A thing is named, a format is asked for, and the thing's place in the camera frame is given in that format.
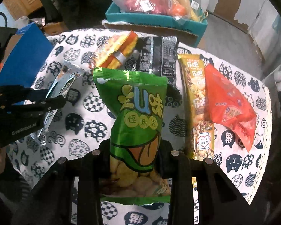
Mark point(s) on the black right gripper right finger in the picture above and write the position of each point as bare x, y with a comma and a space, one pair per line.
201, 186

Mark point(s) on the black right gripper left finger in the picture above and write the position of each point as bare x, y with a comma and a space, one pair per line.
50, 200

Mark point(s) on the silver blue snack packet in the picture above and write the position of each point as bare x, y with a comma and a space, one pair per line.
56, 98

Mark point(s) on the green bean snack bag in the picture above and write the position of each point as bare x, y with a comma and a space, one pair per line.
137, 101

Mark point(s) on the blue cardboard box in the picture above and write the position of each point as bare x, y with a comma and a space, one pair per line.
24, 56

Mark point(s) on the cat pattern table cloth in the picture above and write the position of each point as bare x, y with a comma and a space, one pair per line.
85, 120

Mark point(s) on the red snack bag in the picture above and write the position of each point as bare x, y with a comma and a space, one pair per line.
228, 106

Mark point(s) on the black hanging coat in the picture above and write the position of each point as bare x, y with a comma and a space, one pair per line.
76, 14

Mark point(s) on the orange noodle snack bag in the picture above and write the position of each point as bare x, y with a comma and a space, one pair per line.
115, 52

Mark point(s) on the teal tray box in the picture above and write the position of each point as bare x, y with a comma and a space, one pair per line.
113, 14

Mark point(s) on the black snack bag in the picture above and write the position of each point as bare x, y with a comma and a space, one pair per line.
158, 55

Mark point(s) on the brown cardboard box under tray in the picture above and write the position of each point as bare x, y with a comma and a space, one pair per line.
183, 36

